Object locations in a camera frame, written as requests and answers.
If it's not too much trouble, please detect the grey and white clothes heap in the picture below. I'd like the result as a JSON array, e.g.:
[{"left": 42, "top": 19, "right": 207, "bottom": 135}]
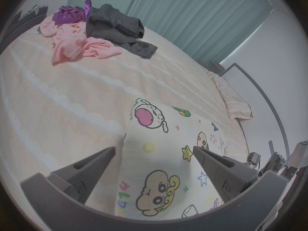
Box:
[{"left": 20, "top": 4, "right": 46, "bottom": 19}]

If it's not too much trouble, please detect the white printed pyjama top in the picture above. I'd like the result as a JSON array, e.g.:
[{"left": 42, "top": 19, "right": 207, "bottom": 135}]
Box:
[{"left": 115, "top": 98, "right": 229, "bottom": 219}]

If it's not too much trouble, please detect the pink garment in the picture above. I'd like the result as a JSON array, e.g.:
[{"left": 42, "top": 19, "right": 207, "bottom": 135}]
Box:
[{"left": 38, "top": 16, "right": 122, "bottom": 63}]

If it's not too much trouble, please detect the black garment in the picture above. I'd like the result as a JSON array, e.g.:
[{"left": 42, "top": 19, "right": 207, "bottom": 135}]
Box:
[{"left": 85, "top": 4, "right": 158, "bottom": 59}]

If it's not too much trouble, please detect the dark grey chest of drawers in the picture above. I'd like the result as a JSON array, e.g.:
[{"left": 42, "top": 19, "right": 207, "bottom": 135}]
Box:
[{"left": 0, "top": 5, "right": 48, "bottom": 49}]

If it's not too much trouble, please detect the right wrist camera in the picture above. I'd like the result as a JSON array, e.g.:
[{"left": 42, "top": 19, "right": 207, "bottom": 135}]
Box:
[{"left": 247, "top": 153, "right": 262, "bottom": 166}]

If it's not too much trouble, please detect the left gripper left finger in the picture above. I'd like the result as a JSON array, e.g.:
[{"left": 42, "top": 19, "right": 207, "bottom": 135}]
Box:
[{"left": 49, "top": 146, "right": 116, "bottom": 204}]

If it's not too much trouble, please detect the purple satin garment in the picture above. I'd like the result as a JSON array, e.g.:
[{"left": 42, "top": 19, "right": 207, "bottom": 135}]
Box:
[{"left": 53, "top": 0, "right": 93, "bottom": 26}]

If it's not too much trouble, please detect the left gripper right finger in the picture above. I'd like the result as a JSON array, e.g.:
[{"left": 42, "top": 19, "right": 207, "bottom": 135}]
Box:
[{"left": 192, "top": 145, "right": 258, "bottom": 203}]

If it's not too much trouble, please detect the grey bedside table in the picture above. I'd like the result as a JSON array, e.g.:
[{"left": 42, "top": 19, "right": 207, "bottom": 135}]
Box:
[{"left": 197, "top": 60, "right": 225, "bottom": 74}]

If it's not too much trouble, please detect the bed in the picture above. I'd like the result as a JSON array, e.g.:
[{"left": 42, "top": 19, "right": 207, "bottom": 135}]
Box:
[{"left": 0, "top": 18, "right": 289, "bottom": 221}]

